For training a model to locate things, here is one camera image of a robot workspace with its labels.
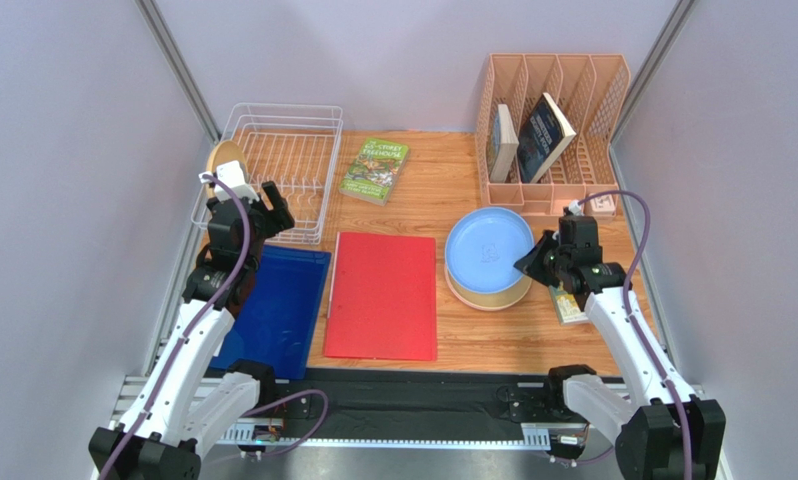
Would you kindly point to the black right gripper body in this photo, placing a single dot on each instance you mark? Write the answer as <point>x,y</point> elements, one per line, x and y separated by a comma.
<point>546,257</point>

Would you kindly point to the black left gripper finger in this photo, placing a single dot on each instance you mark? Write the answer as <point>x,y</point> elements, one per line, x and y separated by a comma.
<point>278,220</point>
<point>273,194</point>

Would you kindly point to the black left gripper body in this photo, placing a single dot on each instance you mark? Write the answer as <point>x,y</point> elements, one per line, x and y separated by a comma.
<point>262,216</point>

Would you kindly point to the orange plate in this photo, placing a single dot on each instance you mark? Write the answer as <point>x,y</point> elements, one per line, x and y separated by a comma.
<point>489,302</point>

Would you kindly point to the blue plate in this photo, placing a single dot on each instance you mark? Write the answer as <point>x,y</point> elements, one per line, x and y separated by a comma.
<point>483,246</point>

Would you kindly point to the yellow plate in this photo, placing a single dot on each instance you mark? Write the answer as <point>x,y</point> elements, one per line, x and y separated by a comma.
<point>223,152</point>

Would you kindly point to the pink plate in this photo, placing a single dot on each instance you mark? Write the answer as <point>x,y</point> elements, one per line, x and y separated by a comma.
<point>455,299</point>

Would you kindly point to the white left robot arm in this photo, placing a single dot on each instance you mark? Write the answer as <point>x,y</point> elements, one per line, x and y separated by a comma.
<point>164,435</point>

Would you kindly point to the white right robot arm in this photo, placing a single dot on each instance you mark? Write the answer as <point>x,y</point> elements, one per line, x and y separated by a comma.
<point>662,429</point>

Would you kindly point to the penguin classics garden book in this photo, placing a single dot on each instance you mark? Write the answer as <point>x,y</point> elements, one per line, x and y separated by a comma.
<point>567,308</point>

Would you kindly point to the small pink white box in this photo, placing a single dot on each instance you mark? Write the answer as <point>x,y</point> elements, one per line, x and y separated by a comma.
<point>603,206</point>

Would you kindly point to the green treehouse book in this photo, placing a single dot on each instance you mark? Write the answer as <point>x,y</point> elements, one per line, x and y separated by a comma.
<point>373,173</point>

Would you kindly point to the blue folder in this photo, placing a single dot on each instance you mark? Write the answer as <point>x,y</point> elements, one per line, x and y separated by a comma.
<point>277,322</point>

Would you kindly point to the red folder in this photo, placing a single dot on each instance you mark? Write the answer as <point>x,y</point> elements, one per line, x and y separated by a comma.
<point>382,302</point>

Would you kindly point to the light blue standing book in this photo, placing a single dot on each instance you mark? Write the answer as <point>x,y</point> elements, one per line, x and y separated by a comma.
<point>502,145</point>

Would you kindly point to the dark blue leaning book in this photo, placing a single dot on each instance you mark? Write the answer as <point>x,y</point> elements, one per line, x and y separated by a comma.
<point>543,138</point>

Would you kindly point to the pink file organizer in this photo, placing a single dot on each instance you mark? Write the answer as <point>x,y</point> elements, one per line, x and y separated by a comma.
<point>590,89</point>

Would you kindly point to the black base mat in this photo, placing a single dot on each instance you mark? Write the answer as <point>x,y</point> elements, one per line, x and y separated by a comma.
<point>365,404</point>

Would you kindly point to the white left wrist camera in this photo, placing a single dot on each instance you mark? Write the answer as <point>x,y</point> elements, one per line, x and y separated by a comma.
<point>229,180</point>

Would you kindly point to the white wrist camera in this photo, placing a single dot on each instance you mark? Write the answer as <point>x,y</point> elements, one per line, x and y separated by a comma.
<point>229,180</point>
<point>574,208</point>

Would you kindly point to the white wire dish rack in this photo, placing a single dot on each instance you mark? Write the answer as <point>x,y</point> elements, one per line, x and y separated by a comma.
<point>297,147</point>

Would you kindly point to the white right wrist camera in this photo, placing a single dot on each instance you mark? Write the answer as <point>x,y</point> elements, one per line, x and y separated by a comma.
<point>574,208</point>

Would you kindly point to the aluminium rail frame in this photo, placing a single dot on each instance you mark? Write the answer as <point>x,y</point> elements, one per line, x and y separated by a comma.
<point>661,430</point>

